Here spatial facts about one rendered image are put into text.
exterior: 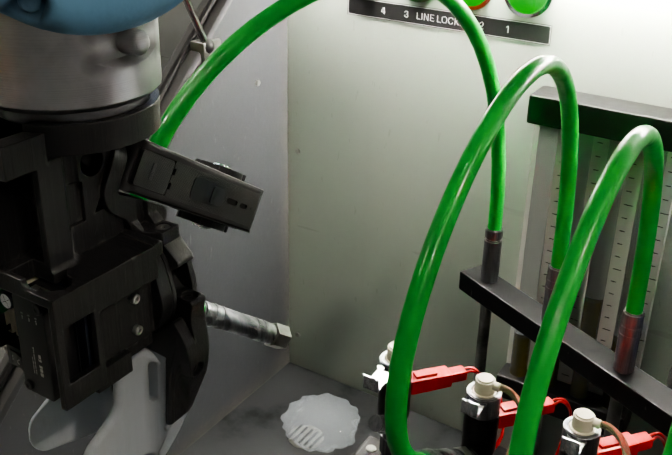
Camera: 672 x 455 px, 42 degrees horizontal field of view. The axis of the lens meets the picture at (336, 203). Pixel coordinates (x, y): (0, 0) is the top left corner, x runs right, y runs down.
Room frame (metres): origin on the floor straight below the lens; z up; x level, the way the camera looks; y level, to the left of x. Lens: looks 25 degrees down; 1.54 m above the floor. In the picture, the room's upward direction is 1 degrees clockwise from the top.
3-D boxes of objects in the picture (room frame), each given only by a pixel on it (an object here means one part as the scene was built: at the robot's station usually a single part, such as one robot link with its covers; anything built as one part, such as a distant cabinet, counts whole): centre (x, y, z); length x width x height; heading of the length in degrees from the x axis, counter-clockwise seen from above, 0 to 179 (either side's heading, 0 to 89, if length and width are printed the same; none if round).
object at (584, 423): (0.52, -0.19, 1.12); 0.02 x 0.02 x 0.03
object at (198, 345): (0.35, 0.08, 1.31); 0.05 x 0.02 x 0.09; 58
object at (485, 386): (0.57, -0.12, 1.12); 0.02 x 0.02 x 0.03
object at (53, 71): (0.34, 0.11, 1.45); 0.08 x 0.08 x 0.05
